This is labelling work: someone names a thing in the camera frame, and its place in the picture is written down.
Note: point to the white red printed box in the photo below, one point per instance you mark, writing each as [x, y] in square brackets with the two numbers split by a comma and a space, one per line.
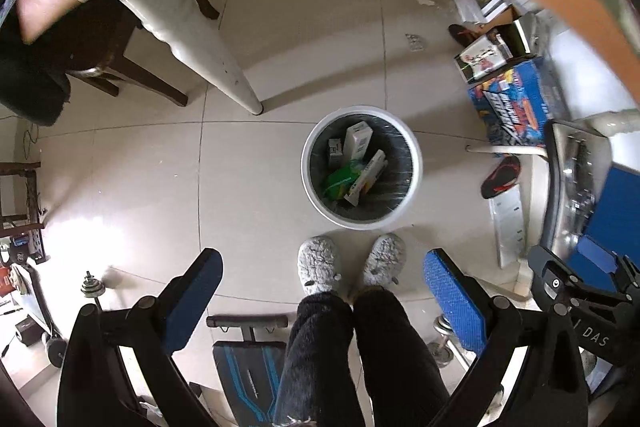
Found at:
[482, 57]

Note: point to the long white orange box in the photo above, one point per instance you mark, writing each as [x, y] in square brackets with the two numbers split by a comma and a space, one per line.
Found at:
[369, 177]

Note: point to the blue flat panel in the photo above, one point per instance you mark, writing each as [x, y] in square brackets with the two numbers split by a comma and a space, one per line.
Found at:
[622, 202]

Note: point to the blue printed toy box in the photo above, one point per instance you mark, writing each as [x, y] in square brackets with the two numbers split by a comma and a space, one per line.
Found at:
[515, 107]

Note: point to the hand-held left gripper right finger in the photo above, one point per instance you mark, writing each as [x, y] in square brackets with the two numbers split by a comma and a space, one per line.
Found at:
[452, 302]

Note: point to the silver blister pack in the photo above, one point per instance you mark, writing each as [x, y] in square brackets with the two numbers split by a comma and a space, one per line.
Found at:
[414, 42]

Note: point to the person's left leg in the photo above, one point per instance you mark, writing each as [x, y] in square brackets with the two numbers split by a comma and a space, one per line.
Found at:
[315, 357]

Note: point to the dark wooden chair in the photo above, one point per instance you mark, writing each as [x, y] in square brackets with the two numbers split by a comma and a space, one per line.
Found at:
[115, 42]

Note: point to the dark wooden shelf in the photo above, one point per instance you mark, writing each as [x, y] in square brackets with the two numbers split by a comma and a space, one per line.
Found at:
[17, 197]

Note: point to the red black slipper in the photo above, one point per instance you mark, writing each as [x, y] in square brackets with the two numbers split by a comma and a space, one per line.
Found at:
[500, 177]
[462, 34]

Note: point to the person's leg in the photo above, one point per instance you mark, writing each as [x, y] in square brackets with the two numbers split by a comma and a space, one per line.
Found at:
[395, 357]
[315, 357]

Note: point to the green plastic packet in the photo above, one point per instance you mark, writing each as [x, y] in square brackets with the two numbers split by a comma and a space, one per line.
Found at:
[342, 179]

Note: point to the white kick scooter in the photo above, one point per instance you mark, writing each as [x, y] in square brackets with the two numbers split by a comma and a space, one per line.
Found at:
[35, 302]

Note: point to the white flat board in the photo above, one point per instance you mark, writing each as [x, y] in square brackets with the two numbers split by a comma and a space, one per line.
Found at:
[509, 224]

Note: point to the person's right leg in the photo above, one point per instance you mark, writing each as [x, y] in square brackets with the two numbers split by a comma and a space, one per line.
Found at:
[395, 357]

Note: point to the black framed metal plate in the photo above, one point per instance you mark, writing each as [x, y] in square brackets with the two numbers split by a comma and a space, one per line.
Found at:
[577, 187]

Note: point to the black blue weight bench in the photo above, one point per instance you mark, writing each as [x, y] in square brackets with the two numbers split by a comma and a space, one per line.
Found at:
[245, 372]

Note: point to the white round trash bin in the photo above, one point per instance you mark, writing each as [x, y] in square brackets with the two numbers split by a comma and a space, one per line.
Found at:
[320, 202]

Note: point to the person's left grey slipper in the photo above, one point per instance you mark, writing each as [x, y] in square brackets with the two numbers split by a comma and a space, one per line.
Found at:
[318, 263]

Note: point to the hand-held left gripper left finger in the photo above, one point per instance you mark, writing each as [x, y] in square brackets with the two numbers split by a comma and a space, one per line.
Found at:
[192, 307]

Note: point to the open cardboard box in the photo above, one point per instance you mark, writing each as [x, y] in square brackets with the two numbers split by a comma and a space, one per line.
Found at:
[520, 29]

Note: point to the thick white table leg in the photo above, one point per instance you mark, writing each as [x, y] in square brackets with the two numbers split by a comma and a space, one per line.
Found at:
[200, 37]

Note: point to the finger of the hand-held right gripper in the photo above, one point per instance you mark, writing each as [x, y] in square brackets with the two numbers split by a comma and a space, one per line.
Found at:
[596, 255]

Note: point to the tall white carton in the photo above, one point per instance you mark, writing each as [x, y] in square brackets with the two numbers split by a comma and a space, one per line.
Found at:
[358, 141]

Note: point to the metal dumbbell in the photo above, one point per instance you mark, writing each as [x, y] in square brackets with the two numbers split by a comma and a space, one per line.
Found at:
[442, 339]
[91, 288]

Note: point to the person's right grey slipper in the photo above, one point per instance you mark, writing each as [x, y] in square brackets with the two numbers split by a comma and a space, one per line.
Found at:
[384, 261]

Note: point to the person's grey slipper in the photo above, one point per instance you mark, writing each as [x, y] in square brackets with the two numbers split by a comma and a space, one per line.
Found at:
[318, 263]
[384, 261]

